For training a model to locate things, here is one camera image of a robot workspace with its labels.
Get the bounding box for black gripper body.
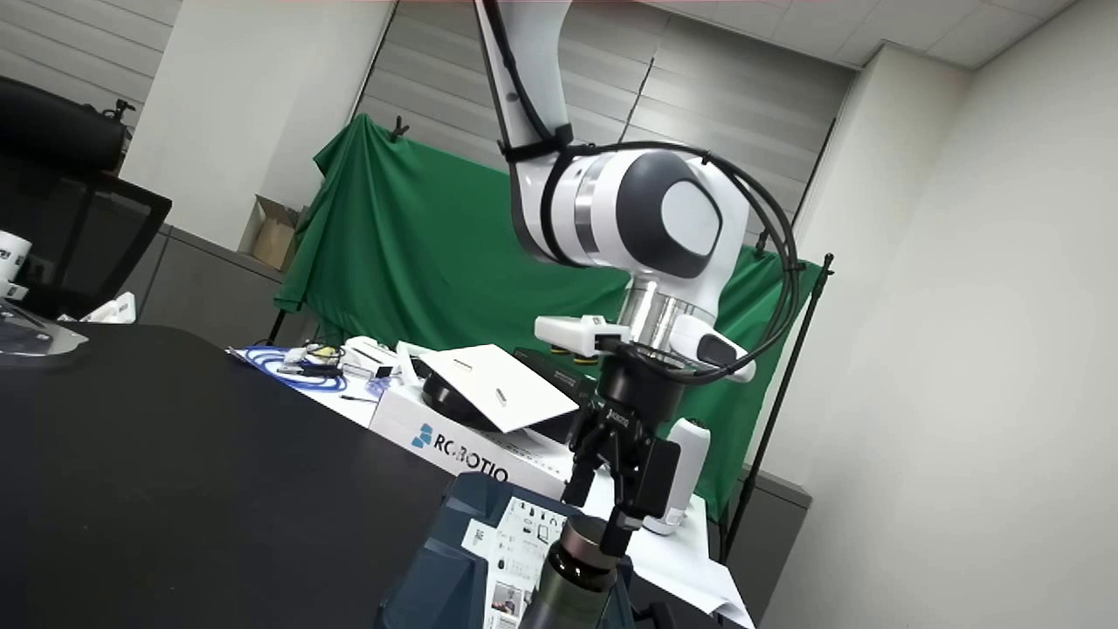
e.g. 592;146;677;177
568;357;686;512

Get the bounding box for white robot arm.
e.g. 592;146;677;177
471;0;755;556

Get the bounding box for dark blue plastic case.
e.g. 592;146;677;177
374;467;749;629

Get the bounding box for white cardboard box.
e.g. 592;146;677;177
370;342;578;495

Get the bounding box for green backdrop cloth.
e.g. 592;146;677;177
275;116;786;521

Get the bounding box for black backdrop stand pole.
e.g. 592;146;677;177
715;251;835;563

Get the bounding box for brown cardboard box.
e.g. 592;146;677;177
243;194;302;267

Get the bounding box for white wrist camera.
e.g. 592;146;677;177
535;313;630;357

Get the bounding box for coiled blue cable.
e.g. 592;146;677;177
240;344;354;396

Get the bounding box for clear plastic camera stand base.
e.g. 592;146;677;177
0;299;85;363

